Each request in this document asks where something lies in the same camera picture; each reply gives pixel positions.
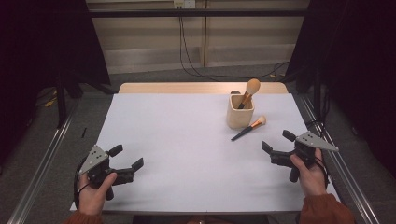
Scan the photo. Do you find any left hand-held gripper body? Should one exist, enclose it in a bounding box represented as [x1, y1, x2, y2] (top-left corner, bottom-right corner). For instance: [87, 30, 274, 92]
[78, 145, 136, 202]

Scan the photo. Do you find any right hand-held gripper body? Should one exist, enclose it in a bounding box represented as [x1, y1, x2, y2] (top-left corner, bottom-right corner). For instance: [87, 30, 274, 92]
[269, 131, 340, 184]

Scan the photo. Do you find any small gold-banded makeup brush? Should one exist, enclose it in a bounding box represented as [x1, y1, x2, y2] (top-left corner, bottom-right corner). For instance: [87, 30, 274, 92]
[230, 115, 267, 142]

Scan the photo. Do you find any beige ceramic brush holder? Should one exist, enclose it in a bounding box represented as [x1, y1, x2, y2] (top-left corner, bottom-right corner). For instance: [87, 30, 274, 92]
[226, 92, 256, 130]

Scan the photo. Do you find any large powder makeup brush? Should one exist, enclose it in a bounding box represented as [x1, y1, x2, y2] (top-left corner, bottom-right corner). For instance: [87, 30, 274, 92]
[237, 77, 262, 110]

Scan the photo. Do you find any person's left hand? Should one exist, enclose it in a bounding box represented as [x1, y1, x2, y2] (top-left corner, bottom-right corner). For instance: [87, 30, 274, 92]
[77, 172, 119, 217]

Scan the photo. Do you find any person's right hand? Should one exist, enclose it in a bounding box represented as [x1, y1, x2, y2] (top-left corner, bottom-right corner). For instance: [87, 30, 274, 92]
[290, 148, 329, 198]

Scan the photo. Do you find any black metal stand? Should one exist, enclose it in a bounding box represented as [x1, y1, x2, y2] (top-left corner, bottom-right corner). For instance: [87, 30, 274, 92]
[312, 71, 323, 120]
[55, 71, 68, 129]

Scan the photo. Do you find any white table mat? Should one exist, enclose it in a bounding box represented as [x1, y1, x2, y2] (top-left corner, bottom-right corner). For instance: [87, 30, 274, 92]
[69, 92, 341, 214]

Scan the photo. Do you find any wooden table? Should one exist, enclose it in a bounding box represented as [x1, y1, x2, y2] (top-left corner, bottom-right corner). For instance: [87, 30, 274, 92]
[118, 81, 289, 95]

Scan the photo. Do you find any black curtain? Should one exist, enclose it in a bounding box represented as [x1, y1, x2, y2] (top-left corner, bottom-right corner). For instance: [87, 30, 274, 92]
[0, 0, 112, 169]
[284, 0, 396, 178]

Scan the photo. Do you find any black horizontal bar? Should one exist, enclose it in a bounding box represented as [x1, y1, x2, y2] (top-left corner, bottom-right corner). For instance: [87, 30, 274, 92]
[88, 8, 309, 19]

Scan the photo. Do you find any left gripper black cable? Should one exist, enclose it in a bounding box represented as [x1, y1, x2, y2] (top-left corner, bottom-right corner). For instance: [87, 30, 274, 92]
[73, 155, 92, 209]

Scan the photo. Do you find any vertical wall trim strip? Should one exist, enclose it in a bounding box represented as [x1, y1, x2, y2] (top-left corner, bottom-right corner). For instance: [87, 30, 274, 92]
[201, 0, 208, 68]

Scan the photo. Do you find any black wall cable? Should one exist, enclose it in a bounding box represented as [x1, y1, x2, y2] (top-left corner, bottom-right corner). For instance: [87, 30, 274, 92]
[178, 16, 290, 80]
[180, 16, 219, 78]

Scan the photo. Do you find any white wall socket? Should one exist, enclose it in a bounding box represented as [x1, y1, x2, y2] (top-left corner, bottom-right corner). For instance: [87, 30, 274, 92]
[173, 0, 196, 9]

